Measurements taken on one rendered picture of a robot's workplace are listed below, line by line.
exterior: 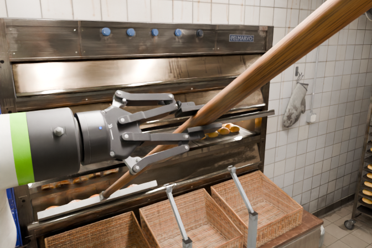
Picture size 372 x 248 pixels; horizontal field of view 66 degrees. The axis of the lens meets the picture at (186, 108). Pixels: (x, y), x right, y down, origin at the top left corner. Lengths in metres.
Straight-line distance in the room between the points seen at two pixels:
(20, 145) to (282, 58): 0.31
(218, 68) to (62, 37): 1.08
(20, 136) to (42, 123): 0.03
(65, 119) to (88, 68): 1.38
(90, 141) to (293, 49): 0.27
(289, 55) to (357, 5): 0.08
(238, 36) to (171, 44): 0.58
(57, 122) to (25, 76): 1.34
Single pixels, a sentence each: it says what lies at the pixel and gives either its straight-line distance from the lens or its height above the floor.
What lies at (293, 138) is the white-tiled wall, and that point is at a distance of 2.95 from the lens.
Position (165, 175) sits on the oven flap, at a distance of 2.14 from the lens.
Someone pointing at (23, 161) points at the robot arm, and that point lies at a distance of 0.38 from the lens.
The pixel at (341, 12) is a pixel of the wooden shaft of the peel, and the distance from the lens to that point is 0.30.
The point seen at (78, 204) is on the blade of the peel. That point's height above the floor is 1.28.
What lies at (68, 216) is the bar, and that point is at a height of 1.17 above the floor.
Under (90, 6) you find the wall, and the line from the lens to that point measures 1.76.
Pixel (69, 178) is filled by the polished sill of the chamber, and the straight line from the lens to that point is 1.91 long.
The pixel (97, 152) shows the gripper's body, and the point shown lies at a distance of 0.40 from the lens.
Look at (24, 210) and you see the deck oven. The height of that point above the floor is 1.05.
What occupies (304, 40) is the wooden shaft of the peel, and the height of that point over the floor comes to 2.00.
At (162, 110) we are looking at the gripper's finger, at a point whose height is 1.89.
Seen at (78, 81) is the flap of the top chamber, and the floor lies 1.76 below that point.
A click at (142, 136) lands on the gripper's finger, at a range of 0.43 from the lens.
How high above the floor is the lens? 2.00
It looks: 14 degrees down
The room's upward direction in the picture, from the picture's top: straight up
